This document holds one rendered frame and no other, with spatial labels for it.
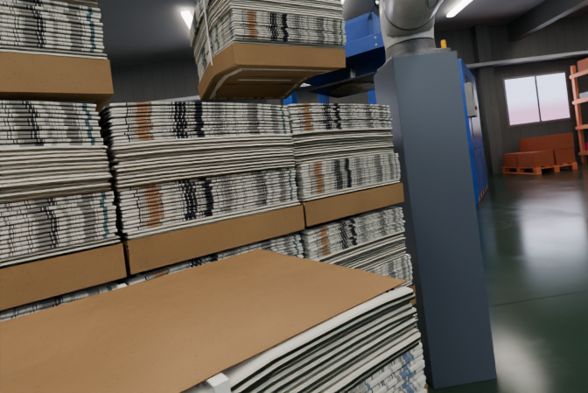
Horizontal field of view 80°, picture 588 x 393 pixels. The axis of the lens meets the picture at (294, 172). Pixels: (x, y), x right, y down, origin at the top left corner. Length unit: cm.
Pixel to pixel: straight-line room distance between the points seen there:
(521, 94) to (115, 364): 946
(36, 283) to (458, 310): 107
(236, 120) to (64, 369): 39
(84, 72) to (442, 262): 102
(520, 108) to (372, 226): 883
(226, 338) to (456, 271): 98
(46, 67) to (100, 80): 5
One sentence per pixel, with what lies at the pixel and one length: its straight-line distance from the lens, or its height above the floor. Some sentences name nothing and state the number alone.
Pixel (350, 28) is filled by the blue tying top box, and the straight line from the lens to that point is 284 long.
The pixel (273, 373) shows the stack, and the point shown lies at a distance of 25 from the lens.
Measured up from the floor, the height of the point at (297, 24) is 104.
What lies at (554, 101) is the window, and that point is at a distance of 1002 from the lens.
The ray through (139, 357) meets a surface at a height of 60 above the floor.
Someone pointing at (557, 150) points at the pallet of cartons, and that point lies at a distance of 824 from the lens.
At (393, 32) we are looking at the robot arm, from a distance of 120.
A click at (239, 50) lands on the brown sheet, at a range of 79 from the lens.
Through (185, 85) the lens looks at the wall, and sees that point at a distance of 804.
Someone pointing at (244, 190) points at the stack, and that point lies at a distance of 56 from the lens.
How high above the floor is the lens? 71
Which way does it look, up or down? 1 degrees down
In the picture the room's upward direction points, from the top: 7 degrees counter-clockwise
